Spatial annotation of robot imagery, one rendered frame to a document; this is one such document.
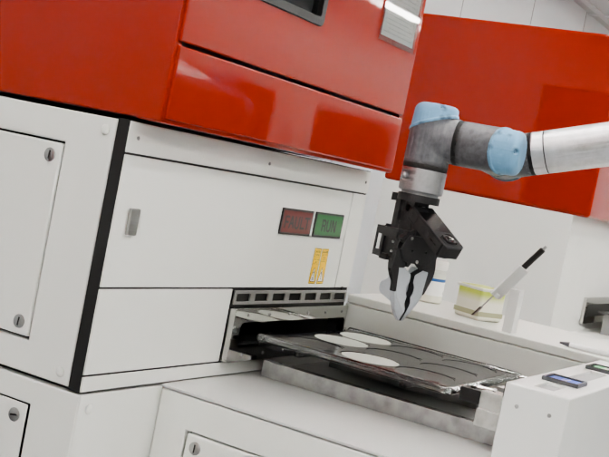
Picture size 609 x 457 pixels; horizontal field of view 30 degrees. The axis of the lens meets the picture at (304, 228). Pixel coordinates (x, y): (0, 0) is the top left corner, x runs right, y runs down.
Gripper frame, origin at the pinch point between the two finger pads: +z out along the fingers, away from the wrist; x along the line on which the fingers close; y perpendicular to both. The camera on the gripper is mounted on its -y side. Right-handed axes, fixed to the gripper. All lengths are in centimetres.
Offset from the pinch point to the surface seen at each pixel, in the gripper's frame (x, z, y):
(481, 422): -6.6, 13.3, -16.6
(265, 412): 24.5, 17.4, -2.3
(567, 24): -463, -159, 454
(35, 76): 62, -26, 20
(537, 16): -404, -149, 421
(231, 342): 20.3, 11.1, 19.0
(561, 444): 0.2, 9.8, -39.9
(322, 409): 11.5, 17.4, 1.3
